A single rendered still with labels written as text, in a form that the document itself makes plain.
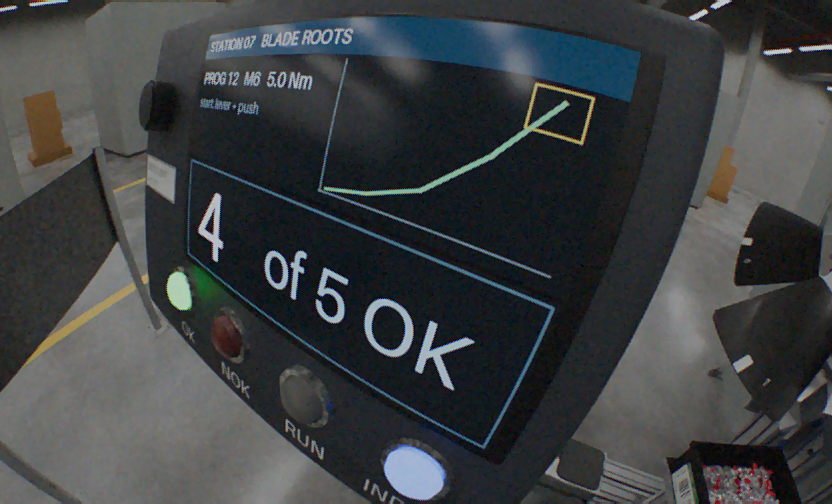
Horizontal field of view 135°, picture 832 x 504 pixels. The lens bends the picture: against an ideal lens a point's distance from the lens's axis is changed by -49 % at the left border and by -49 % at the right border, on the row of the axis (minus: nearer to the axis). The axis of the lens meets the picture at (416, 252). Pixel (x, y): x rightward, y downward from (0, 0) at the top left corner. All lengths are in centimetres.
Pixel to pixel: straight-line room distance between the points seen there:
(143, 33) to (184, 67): 561
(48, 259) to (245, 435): 94
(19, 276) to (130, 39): 476
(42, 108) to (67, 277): 624
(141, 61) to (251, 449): 526
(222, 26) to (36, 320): 121
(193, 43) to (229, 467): 133
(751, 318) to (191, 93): 75
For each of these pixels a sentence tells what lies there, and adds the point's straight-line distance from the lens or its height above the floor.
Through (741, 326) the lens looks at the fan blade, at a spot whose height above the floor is 98.
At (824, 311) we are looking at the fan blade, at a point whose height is 107.
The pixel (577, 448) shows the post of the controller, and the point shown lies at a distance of 22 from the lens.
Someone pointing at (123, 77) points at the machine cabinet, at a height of 118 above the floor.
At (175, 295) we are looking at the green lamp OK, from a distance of 20.
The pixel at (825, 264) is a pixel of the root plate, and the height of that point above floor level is 111.
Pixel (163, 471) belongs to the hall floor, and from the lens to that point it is 150.
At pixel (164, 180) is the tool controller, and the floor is 117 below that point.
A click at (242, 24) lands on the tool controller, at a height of 124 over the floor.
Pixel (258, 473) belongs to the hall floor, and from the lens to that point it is 136.
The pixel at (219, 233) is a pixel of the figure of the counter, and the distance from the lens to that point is 15.
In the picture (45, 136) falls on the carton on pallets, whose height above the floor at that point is 46.
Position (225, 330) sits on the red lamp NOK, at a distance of 16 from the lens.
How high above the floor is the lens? 123
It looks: 32 degrees down
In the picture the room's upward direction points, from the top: 7 degrees clockwise
